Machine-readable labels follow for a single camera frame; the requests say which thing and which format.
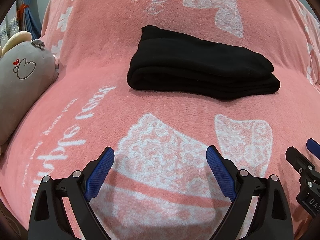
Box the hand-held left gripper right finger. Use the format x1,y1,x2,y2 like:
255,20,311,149
206,145,293,240

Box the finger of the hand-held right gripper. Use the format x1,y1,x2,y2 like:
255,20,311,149
286,147,320,178
306,138,320,161

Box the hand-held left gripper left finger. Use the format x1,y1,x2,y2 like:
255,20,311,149
28,146,115,240

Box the black pants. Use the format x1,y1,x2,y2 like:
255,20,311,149
127,25,281,102

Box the pink printed blanket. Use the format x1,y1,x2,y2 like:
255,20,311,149
0,0,320,240

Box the white lace curtain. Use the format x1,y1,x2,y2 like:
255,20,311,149
0,14,20,48

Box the blue curtain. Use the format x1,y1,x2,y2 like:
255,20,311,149
17,0,43,40

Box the grey plush toy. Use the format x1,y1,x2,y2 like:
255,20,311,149
0,31,60,155

